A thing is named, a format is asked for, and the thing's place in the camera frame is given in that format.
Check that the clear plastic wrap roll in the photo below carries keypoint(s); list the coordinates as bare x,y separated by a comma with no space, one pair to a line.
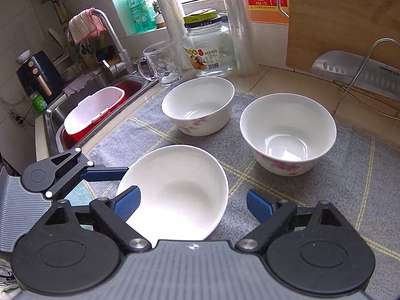
170,22

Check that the wall power outlet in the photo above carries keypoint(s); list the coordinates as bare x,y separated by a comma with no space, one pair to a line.
15,117

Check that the small green can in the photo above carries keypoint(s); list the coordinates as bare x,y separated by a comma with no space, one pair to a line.
39,103

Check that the grey dish rag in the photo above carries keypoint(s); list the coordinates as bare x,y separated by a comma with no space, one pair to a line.
78,84

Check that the wooden cutting board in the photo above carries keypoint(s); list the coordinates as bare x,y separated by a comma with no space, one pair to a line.
337,15

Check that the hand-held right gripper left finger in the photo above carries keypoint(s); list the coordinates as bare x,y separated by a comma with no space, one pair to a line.
128,204

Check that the white plastic basin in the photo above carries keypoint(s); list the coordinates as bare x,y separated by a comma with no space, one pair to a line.
93,109

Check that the plain white bowl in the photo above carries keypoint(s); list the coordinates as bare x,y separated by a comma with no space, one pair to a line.
178,187

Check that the white pink floral bowl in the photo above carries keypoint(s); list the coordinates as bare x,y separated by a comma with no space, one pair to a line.
200,100
287,131

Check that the glass jar green lid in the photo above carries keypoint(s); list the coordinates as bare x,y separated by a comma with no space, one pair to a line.
206,40

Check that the grey checked cloth mat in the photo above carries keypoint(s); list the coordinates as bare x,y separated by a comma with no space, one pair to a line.
343,178

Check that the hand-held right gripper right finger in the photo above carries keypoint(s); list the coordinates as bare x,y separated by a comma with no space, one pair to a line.
259,207

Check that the clear glass mug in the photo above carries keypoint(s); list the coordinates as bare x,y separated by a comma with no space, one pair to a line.
162,65

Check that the steel kitchen faucet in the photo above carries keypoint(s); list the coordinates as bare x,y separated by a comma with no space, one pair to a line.
112,37

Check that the small potted plant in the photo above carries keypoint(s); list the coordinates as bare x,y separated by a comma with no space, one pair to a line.
158,18

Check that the red plastic basin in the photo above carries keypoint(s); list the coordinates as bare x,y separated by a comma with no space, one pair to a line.
132,88

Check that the black air fryer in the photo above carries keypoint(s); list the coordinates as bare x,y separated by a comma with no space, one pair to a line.
34,78

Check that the green detergent bottle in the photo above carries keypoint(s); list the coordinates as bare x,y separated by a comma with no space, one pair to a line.
139,9

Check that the steel sink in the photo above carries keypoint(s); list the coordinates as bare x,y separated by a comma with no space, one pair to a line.
53,112

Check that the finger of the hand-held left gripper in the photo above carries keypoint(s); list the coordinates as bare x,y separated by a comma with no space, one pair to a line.
103,173

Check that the pink and white rag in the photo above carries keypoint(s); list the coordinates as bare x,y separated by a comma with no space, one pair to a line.
86,25

